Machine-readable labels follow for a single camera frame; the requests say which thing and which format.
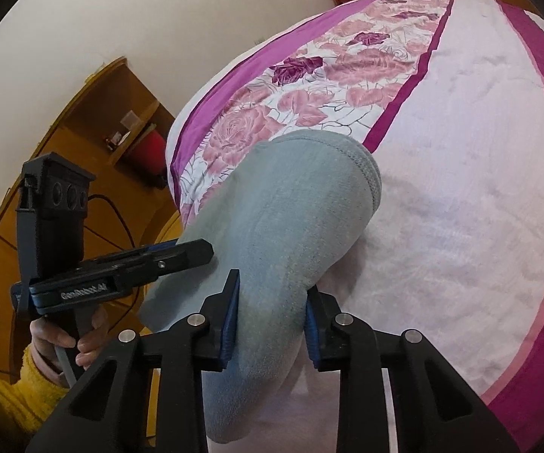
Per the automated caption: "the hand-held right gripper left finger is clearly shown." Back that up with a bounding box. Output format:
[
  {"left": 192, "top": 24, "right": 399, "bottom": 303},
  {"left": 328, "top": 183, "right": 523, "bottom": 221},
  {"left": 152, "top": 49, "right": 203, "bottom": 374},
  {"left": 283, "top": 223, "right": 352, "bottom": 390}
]
[{"left": 25, "top": 269, "right": 240, "bottom": 453}]

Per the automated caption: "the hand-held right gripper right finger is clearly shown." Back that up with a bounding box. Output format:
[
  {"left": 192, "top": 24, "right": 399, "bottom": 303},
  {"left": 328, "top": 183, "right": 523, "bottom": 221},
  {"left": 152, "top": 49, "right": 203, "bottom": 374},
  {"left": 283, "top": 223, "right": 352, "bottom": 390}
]
[{"left": 306, "top": 288, "right": 520, "bottom": 453}]

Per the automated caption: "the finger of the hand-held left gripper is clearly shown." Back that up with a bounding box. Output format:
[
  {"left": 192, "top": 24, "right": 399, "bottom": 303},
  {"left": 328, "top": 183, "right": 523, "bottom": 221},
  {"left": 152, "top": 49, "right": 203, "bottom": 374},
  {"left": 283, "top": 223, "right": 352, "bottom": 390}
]
[{"left": 130, "top": 240, "right": 213, "bottom": 278}]

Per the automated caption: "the grey-green towel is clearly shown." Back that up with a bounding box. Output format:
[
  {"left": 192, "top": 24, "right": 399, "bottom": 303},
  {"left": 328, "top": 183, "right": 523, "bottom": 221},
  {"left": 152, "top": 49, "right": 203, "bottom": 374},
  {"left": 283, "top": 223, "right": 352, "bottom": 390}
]
[{"left": 137, "top": 128, "right": 383, "bottom": 444}]

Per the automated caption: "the person's left forearm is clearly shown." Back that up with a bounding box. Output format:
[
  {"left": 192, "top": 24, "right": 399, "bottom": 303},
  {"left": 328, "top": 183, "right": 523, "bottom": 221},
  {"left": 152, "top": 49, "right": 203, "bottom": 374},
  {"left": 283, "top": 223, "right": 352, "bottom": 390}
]
[{"left": 0, "top": 344, "right": 71, "bottom": 453}]

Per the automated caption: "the person's left hand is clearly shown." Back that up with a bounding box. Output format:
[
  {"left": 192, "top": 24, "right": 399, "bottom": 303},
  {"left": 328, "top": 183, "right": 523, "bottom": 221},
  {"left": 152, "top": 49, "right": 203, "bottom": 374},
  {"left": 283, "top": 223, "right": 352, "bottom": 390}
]
[{"left": 30, "top": 309, "right": 109, "bottom": 373}]

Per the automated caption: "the red container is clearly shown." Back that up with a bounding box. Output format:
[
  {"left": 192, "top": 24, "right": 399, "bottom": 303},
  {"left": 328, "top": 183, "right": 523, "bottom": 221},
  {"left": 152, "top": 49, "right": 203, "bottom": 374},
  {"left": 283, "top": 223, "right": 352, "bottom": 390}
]
[{"left": 128, "top": 129, "right": 169, "bottom": 175}]

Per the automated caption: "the wooden nightstand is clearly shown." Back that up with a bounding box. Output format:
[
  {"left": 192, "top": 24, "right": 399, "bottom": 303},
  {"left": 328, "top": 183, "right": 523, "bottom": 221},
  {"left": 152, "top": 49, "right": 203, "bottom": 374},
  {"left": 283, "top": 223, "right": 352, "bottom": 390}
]
[{"left": 0, "top": 57, "right": 183, "bottom": 378}]

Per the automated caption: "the floral purple bed blanket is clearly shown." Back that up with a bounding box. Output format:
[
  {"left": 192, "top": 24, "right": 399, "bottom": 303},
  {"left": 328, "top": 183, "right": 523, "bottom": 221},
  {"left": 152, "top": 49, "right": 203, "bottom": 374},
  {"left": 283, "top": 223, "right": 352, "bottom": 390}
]
[{"left": 165, "top": 0, "right": 544, "bottom": 453}]

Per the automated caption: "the black cable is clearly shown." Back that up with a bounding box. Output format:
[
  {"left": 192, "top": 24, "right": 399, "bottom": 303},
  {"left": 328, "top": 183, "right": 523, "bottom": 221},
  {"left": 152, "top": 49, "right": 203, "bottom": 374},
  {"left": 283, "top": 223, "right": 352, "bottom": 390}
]
[{"left": 85, "top": 193, "right": 133, "bottom": 248}]

